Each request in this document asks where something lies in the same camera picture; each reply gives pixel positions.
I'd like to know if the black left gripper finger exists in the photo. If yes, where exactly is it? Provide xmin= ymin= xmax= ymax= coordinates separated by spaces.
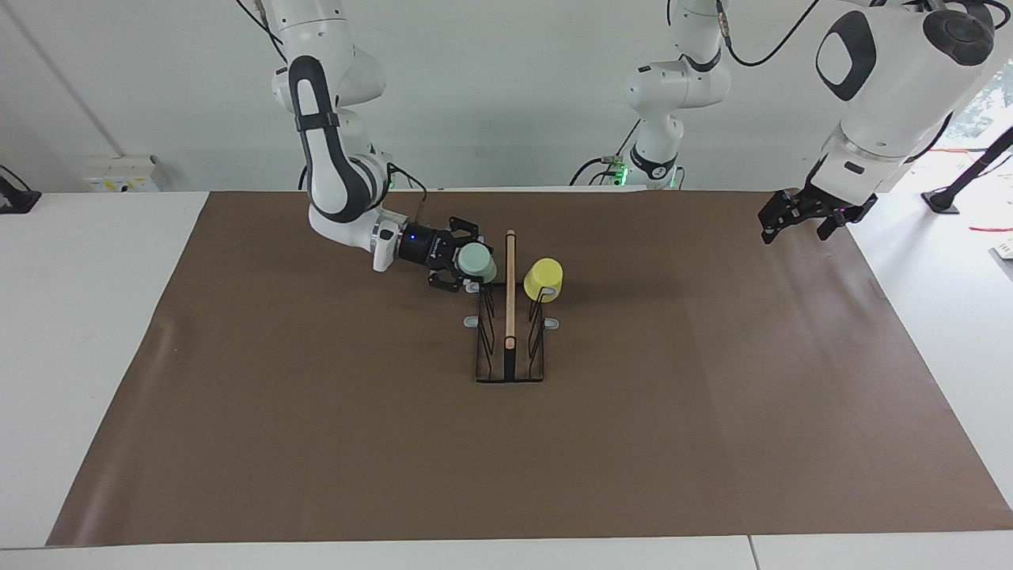
xmin=757 ymin=190 xmax=802 ymax=245
xmin=815 ymin=204 xmax=854 ymax=242

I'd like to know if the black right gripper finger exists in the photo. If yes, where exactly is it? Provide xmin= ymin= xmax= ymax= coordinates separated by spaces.
xmin=427 ymin=265 xmax=485 ymax=295
xmin=442 ymin=216 xmax=484 ymax=248

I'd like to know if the yellow plastic cup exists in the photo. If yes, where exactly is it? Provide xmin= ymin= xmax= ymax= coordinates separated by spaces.
xmin=523 ymin=257 xmax=565 ymax=303

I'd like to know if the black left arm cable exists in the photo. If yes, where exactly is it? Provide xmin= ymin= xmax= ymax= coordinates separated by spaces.
xmin=716 ymin=0 xmax=821 ymax=69

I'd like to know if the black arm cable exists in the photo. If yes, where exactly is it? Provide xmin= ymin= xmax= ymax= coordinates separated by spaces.
xmin=716 ymin=0 xmax=821 ymax=69
xmin=386 ymin=161 xmax=429 ymax=230

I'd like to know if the small black stand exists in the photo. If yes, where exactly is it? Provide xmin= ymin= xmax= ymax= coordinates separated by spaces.
xmin=0 ymin=165 xmax=42 ymax=215

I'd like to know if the brown table mat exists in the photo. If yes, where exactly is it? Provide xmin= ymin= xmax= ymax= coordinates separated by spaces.
xmin=46 ymin=188 xmax=1013 ymax=547

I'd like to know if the black wire cup rack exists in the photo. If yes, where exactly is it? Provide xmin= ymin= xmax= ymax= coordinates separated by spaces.
xmin=464 ymin=230 xmax=560 ymax=385

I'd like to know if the white wall socket box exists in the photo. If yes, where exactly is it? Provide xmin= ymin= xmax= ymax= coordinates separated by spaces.
xmin=82 ymin=155 xmax=161 ymax=193

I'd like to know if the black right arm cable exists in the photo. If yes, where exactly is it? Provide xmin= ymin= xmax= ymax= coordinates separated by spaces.
xmin=386 ymin=161 xmax=429 ymax=230

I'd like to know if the tall black stand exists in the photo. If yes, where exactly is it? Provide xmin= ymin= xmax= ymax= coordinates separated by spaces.
xmin=922 ymin=127 xmax=1013 ymax=215

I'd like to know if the pale green plastic cup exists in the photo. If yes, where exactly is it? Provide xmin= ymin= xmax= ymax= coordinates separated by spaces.
xmin=457 ymin=241 xmax=499 ymax=287

